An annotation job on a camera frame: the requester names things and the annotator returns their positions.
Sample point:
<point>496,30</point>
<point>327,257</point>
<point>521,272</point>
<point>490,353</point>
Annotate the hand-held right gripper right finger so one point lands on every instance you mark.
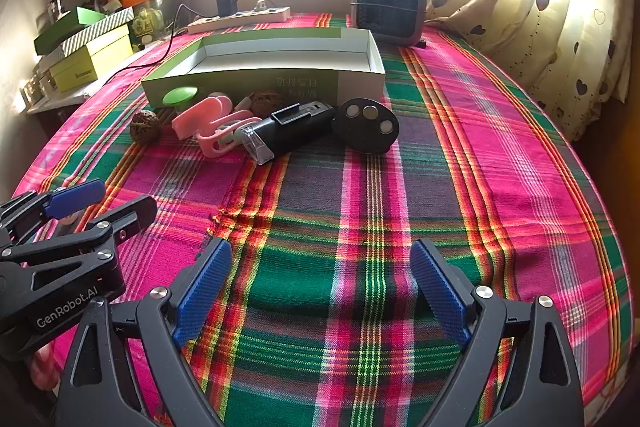
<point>440,287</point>

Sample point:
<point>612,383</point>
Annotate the black disc with metal buttons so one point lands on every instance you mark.
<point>365,134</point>

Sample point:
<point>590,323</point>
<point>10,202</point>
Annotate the brown walnut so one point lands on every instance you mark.
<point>267,102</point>
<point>145,125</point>

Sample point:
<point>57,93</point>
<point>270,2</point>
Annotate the black flashlight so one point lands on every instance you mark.
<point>290,132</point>

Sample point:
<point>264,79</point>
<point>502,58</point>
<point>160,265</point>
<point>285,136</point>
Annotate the plaid pink green tablecloth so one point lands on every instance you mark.
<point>350,232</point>

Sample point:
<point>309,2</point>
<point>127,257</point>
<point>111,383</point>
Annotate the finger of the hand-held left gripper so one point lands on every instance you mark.
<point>125,219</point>
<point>75,198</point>

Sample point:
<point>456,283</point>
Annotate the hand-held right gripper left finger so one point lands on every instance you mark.
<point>202,292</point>

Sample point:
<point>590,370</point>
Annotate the dark photo frame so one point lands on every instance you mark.
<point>56,8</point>

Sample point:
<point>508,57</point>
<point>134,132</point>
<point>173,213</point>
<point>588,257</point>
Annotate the green-topped white holder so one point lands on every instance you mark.
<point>179,96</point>

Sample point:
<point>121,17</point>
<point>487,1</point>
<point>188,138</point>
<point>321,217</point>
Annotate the grey side shelf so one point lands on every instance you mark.
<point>60,99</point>

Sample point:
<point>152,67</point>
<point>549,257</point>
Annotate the white plug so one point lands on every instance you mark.
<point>263,4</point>

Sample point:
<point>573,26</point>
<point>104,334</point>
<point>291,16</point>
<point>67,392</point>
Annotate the cream heart-print curtain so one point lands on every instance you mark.
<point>550,7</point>

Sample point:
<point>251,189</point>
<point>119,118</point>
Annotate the grey space heater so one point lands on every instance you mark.
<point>387,2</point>

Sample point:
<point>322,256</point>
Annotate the green white cardboard box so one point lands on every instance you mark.
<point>320,82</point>

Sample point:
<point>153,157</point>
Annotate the yellow-green cardboard box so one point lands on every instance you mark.
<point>90,62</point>

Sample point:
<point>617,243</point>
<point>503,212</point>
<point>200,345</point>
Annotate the green decorated jar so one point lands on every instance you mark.
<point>147,24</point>

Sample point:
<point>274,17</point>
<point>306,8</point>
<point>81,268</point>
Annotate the small black plug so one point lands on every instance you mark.
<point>420,43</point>

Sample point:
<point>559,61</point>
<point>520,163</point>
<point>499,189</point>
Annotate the white power strip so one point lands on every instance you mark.
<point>240,19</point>

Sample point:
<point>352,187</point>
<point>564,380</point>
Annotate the pink clip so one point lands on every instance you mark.
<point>200,114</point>

